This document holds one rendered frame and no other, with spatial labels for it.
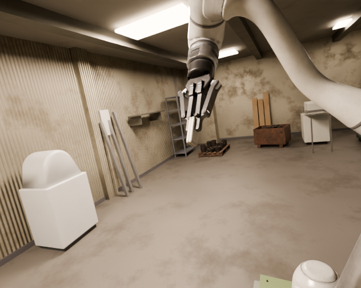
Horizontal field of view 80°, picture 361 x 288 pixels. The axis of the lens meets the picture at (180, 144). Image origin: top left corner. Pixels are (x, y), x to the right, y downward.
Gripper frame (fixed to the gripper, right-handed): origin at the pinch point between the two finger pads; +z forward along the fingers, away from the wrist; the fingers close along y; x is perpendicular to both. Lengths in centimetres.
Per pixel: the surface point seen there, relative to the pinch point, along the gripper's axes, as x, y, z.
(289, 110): 714, -90, -440
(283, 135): 578, -89, -276
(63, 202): 113, -282, 9
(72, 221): 137, -286, 32
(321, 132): 610, 3, -285
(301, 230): 274, -15, 2
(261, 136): 582, -153, -281
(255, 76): 614, -184, -549
